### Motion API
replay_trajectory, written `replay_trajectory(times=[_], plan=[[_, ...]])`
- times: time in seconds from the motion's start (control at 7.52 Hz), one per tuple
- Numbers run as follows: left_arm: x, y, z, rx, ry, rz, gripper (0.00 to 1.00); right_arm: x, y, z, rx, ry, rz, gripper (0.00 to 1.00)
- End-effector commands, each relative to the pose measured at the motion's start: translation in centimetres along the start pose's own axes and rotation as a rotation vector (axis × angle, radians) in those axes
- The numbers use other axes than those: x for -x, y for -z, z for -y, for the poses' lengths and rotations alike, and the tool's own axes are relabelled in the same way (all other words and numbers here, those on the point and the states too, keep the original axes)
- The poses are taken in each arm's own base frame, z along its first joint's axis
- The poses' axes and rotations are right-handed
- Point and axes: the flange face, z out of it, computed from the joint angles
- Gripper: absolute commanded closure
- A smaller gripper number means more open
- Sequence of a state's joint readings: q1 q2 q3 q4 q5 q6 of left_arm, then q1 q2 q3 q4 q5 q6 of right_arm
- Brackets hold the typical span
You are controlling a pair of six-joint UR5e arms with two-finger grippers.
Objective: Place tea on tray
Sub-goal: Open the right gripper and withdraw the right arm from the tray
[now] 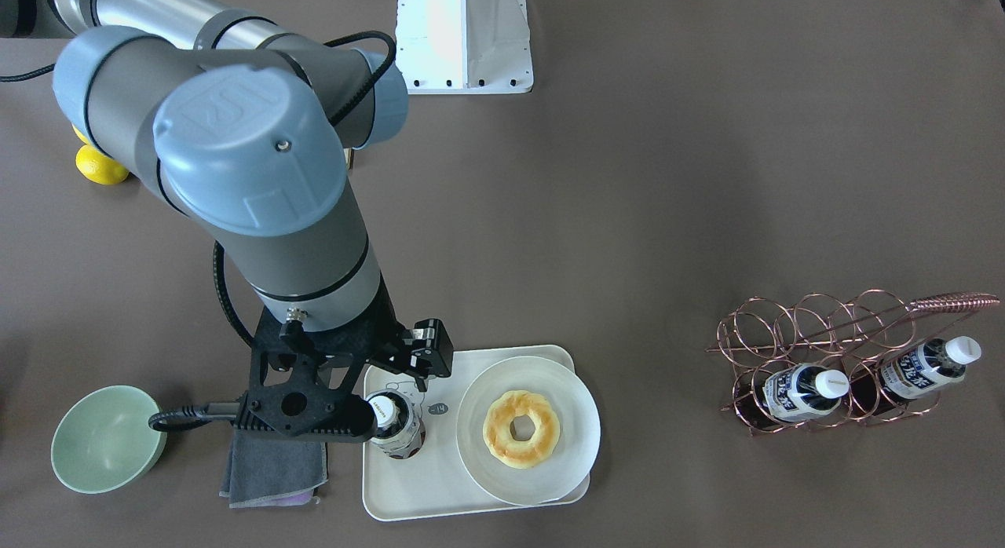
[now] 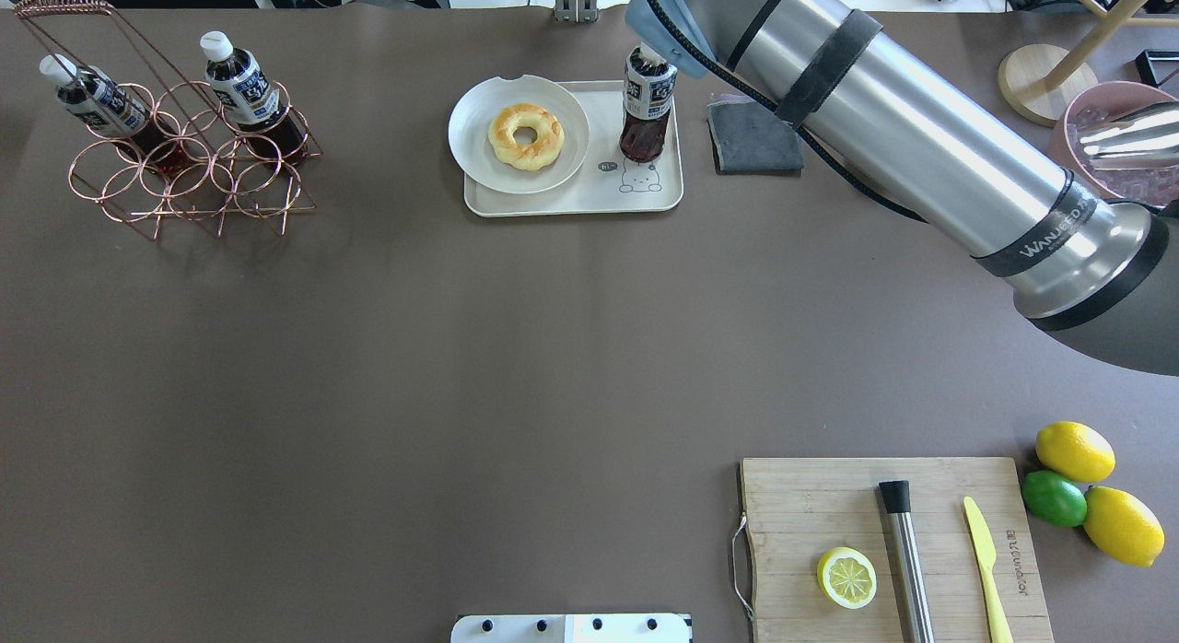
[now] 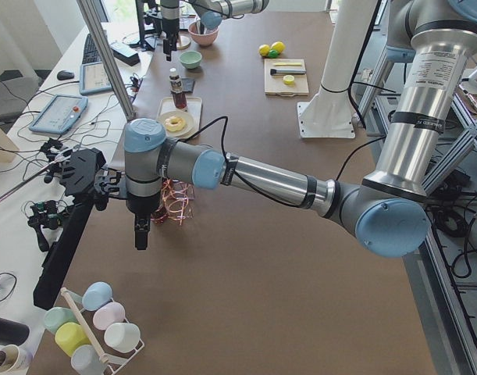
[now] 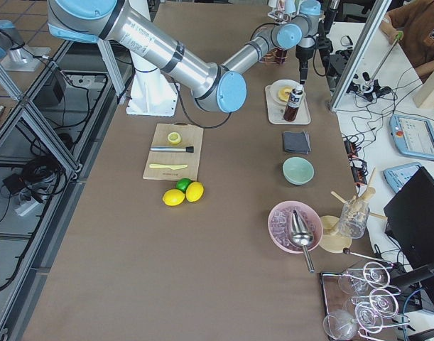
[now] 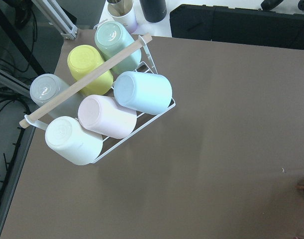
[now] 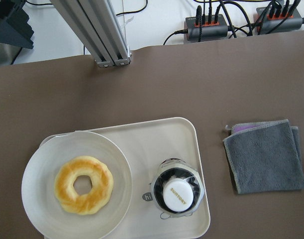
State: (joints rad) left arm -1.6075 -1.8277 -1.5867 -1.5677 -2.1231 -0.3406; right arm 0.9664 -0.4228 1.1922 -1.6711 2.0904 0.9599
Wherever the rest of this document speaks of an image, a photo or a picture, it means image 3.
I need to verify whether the green cup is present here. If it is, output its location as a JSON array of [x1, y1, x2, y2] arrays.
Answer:
[[43, 307, 77, 334]]

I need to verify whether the teach pendant tablet near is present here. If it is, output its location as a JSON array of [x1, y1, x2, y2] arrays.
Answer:
[[29, 95, 88, 135]]

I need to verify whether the steel muddler black tip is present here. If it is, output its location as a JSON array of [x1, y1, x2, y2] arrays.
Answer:
[[269, 68, 306, 76]]

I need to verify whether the white cup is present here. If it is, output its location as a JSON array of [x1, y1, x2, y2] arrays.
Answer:
[[104, 323, 141, 353]]

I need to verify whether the tea bottle front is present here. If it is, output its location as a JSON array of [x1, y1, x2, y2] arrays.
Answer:
[[169, 67, 187, 111]]

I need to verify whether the blue cup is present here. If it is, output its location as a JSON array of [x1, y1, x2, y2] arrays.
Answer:
[[82, 281, 112, 311]]

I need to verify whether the black computer mouse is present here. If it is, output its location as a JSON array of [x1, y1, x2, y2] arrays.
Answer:
[[56, 70, 75, 81]]

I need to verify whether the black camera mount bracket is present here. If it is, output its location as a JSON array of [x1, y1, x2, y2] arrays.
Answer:
[[33, 148, 106, 310]]

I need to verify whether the paper cup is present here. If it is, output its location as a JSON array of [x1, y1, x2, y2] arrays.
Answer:
[[0, 345, 34, 373]]

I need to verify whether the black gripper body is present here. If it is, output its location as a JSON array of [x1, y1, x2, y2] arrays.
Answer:
[[162, 18, 180, 55], [94, 168, 127, 211]]

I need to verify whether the cream rectangular tray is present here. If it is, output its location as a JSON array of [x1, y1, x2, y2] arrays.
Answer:
[[156, 97, 202, 138]]

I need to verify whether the green lime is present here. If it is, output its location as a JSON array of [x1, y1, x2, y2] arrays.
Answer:
[[267, 49, 279, 59]]

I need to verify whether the grey cup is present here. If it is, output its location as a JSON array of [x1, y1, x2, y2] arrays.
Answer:
[[70, 345, 106, 375]]

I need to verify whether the pink bowl with ice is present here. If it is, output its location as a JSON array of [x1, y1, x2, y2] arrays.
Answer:
[[188, 20, 219, 47]]

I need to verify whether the pink cup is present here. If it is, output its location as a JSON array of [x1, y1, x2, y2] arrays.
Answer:
[[93, 302, 126, 330]]

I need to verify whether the green bowl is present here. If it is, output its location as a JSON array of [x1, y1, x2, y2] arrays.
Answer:
[[179, 51, 202, 70]]

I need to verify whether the wooden cutting board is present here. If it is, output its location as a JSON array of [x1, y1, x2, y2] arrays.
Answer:
[[264, 58, 309, 96]]

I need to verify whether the wooden stand with round base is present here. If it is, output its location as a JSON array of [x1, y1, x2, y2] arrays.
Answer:
[[176, 16, 191, 50]]

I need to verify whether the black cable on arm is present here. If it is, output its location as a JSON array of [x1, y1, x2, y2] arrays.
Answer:
[[183, 115, 317, 208]]

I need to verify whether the aluminium frame post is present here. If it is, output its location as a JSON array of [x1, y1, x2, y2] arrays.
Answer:
[[77, 0, 135, 121]]

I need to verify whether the yellow lemon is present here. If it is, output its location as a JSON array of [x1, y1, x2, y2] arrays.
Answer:
[[270, 41, 286, 55], [258, 45, 271, 57]]

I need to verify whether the yellow lemon lower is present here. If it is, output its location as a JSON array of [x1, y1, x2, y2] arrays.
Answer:
[[270, 41, 286, 55]]

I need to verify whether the white round plate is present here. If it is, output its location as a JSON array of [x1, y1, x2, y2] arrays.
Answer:
[[157, 110, 195, 137]]

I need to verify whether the yellow lemon upper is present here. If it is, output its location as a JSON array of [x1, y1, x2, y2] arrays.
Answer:
[[258, 45, 271, 57]]

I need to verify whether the yellow plastic knife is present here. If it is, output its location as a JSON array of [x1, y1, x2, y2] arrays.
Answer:
[[273, 60, 303, 66]]

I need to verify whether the black keyboard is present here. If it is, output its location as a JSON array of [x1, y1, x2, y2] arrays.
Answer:
[[82, 34, 101, 65]]

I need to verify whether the half lemon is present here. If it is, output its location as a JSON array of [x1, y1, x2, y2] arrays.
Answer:
[[283, 75, 295, 85]]

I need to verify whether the grey folded cloth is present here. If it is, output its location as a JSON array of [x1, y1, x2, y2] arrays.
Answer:
[[181, 77, 195, 93]]

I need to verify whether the teach pendant tablet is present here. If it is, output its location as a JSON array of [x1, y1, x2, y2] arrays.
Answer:
[[79, 62, 112, 96], [29, 95, 88, 135]]

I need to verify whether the copper wire bottle rack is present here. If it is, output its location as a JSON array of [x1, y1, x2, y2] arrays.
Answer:
[[151, 179, 194, 226]]

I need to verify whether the teach pendant tablet far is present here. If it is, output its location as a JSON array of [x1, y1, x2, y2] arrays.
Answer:
[[79, 62, 112, 96]]

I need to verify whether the glazed donut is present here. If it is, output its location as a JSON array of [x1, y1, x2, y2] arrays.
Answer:
[[164, 116, 187, 133]]

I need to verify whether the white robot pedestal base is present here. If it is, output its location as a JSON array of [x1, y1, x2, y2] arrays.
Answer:
[[297, 0, 380, 139]]

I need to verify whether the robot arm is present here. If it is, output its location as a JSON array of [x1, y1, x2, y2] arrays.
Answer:
[[98, 1, 477, 257], [160, 0, 269, 62]]

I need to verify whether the black cylinder bottle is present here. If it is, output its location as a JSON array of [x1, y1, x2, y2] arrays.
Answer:
[[0, 317, 30, 345]]

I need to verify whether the yellow cup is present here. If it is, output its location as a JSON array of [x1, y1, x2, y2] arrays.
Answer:
[[55, 322, 91, 357]]

